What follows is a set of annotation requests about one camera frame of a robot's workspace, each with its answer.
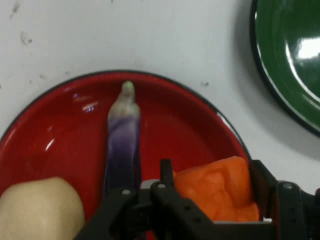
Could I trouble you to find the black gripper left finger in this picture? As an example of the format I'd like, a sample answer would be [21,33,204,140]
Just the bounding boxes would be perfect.
[74,158,216,240]

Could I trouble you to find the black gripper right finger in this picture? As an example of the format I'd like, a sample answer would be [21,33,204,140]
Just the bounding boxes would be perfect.
[249,159,320,240]

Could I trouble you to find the orange toy carrot chunk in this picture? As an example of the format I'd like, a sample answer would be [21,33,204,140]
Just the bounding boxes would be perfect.
[172,155,261,223]

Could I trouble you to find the purple toy eggplant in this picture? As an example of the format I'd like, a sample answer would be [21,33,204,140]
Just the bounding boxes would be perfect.
[103,81,143,201]

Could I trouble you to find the red plate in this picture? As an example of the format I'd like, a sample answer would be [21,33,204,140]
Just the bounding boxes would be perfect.
[0,69,252,240]

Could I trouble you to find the beige toy potato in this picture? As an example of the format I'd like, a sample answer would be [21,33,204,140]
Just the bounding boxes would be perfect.
[0,176,86,240]

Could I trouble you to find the dark green plate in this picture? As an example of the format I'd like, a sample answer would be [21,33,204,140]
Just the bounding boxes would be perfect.
[249,0,320,138]

